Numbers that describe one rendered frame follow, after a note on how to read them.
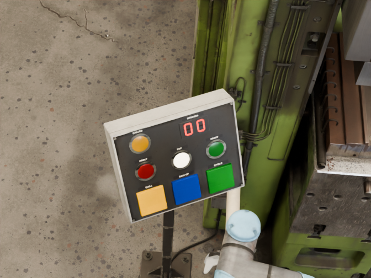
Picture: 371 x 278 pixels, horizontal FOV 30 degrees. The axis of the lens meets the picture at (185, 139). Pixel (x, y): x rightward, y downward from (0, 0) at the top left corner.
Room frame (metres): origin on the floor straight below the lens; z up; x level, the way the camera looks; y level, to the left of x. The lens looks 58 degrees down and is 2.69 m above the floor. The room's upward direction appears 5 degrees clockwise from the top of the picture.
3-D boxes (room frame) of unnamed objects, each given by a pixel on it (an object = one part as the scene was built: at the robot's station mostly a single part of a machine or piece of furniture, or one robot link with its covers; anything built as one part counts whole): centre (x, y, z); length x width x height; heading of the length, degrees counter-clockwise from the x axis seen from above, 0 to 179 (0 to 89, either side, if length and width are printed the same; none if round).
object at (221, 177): (0.91, -0.10, 1.01); 0.07 x 0.05 x 0.07; 115
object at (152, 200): (0.83, 0.08, 1.01); 0.07 x 0.05 x 0.07; 115
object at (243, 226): (0.65, -0.14, 1.23); 0.09 x 0.08 x 0.11; 169
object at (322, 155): (1.21, -0.40, 0.93); 0.40 x 0.03 x 0.03; 0
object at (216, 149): (0.95, -0.08, 1.09); 0.05 x 0.03 x 0.04; 90
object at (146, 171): (0.87, 0.10, 1.09); 0.05 x 0.03 x 0.04; 90
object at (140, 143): (0.91, 0.12, 1.16); 0.05 x 0.03 x 0.04; 90
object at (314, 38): (1.22, -0.32, 1.24); 0.03 x 0.03 x 0.07; 0
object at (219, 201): (1.19, -0.16, 0.36); 0.09 x 0.07 x 0.12; 90
